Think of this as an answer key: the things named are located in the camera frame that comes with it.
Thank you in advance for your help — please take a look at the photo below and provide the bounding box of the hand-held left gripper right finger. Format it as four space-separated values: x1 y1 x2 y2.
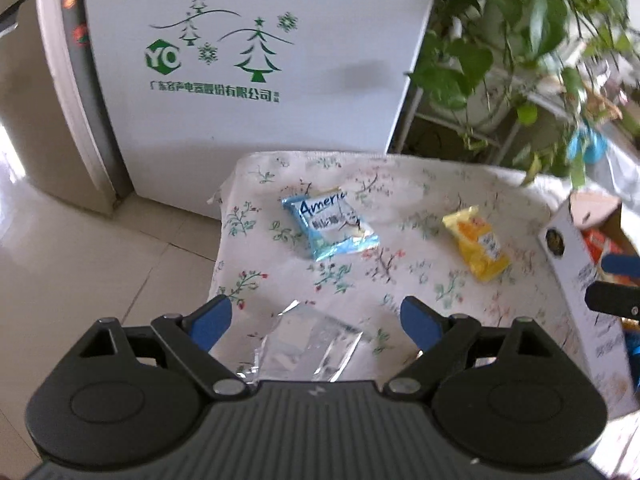
382 295 554 404

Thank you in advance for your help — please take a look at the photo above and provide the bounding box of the silver clear snack packet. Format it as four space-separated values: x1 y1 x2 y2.
235 300 364 387

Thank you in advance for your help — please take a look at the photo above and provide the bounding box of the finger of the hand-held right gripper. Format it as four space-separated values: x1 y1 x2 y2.
584 282 640 320
602 253 640 282

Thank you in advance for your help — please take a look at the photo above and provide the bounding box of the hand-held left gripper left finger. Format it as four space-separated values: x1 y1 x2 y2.
80 295 244 401

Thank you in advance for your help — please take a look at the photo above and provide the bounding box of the cardboard box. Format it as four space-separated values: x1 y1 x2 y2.
537 192 640 419

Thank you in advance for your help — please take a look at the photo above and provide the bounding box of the green leafy plant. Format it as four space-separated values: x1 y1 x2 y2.
407 0 640 192

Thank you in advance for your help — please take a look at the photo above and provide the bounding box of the white plant pot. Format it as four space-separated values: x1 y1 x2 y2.
430 0 527 134

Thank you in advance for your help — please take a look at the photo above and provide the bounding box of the floral cloth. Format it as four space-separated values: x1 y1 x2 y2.
207 150 640 480

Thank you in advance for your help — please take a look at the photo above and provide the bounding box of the black cable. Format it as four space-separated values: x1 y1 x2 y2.
0 0 67 37

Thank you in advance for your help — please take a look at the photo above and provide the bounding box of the yellow snack packet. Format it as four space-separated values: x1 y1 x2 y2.
442 205 511 284

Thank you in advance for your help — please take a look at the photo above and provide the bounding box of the red snack packet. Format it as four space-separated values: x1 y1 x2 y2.
582 227 627 281

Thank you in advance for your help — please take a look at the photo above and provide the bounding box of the blue snack packet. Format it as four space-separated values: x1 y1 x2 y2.
281 186 381 262

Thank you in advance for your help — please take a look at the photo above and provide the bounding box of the white freezer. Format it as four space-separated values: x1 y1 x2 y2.
32 0 447 219

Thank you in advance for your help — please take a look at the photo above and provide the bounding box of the white metal plant rack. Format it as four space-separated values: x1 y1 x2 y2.
387 67 577 167

